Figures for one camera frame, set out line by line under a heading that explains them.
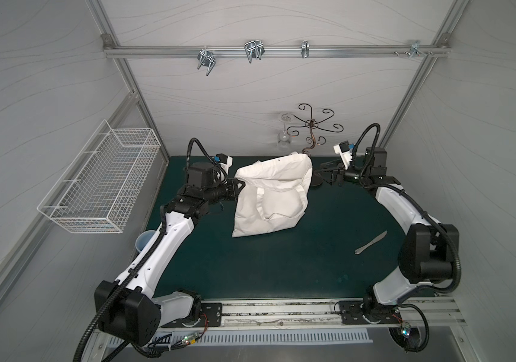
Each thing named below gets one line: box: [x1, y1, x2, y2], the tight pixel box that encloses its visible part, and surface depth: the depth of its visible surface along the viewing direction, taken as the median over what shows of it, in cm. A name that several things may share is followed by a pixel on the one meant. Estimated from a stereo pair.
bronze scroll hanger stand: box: [282, 102, 344, 188], surface depth 92 cm
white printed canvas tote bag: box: [232, 151, 314, 238], surface depth 82 cm
